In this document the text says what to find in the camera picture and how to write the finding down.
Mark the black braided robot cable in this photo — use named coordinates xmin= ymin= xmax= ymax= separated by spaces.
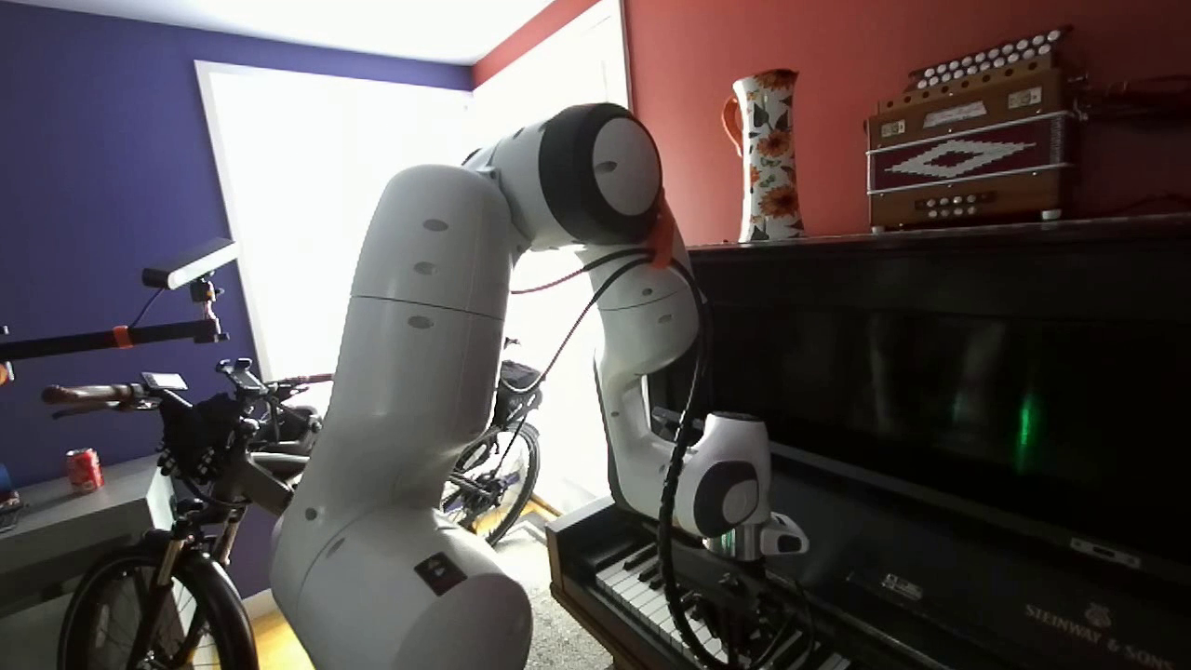
xmin=653 ymin=242 xmax=804 ymax=665

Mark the white bar camera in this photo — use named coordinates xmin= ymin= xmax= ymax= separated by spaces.
xmin=137 ymin=238 xmax=242 ymax=298

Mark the black piano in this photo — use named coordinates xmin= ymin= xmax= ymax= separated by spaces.
xmin=544 ymin=211 xmax=1191 ymax=670

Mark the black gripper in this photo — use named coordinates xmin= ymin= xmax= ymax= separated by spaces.
xmin=694 ymin=554 xmax=802 ymax=662

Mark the brown red accordion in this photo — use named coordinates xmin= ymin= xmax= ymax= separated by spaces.
xmin=864 ymin=26 xmax=1078 ymax=236

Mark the red soda can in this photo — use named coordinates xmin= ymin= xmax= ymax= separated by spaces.
xmin=62 ymin=443 xmax=107 ymax=498

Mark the black pole with red tape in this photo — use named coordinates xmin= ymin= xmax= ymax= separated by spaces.
xmin=0 ymin=318 xmax=232 ymax=364

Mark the grey table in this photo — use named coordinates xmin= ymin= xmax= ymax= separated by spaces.
xmin=0 ymin=451 xmax=179 ymax=670

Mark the floral ceramic vase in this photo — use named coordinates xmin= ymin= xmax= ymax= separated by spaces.
xmin=719 ymin=67 xmax=807 ymax=251

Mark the bright window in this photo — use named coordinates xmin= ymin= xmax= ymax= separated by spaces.
xmin=195 ymin=56 xmax=639 ymax=524

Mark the black bicycle rack bag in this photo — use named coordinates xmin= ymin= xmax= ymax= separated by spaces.
xmin=494 ymin=355 xmax=550 ymax=432

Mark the black bicycle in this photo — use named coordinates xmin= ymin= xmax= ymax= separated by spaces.
xmin=39 ymin=355 xmax=550 ymax=670

